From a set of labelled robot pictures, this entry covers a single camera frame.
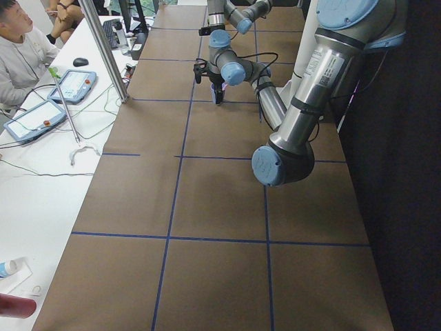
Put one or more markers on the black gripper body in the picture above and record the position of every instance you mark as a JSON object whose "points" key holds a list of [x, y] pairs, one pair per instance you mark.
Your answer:
{"points": [[218, 88]]}

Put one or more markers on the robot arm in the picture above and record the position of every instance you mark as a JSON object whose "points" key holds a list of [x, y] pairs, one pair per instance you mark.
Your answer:
{"points": [[340, 31], [222, 11]]}

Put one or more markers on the blue ribbed plastic cup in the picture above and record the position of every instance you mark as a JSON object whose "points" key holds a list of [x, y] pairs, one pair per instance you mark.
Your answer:
{"points": [[212, 93]]}

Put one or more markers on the clear water bottle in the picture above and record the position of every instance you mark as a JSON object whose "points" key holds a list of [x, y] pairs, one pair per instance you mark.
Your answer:
{"points": [[121, 38]]}

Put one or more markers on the white mounting pillar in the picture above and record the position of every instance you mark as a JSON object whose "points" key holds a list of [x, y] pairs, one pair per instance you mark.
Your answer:
{"points": [[306, 48]]}

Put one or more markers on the black keyboard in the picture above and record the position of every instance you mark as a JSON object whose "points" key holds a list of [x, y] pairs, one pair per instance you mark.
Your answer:
{"points": [[108, 28]]}

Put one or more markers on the black computer mouse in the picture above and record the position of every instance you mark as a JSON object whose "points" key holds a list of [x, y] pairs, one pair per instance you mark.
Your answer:
{"points": [[80, 61]]}

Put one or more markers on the far teach pendant tablet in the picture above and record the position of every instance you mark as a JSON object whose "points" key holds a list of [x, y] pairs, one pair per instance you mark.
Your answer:
{"points": [[75, 84]]}

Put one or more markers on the teach pendant tablet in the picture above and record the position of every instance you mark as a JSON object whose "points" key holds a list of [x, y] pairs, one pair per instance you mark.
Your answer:
{"points": [[35, 121], [75, 84]]}

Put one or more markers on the seated person black shoes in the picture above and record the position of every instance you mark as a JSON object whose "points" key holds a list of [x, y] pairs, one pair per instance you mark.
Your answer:
{"points": [[68, 16]]}

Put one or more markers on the reacher grabber tool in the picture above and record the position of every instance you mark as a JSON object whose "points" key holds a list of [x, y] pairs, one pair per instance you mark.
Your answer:
{"points": [[82, 146]]}

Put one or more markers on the near teach pendant tablet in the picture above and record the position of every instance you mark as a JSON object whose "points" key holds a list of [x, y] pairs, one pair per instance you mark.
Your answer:
{"points": [[35, 121]]}

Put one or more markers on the seated person white shirt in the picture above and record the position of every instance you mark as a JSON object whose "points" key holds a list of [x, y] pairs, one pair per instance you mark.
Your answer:
{"points": [[25, 54]]}

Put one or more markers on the white blue tube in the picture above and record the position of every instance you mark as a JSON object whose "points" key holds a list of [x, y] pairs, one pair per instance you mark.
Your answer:
{"points": [[17, 268]]}

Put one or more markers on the red cylinder bottle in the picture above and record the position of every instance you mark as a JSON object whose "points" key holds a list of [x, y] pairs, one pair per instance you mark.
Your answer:
{"points": [[17, 307]]}

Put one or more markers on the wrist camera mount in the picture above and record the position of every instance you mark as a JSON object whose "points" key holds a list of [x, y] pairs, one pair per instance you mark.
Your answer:
{"points": [[199, 69], [205, 31]]}

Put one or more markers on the aluminium frame post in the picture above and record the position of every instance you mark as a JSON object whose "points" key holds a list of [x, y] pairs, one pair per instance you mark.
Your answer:
{"points": [[95, 25]]}

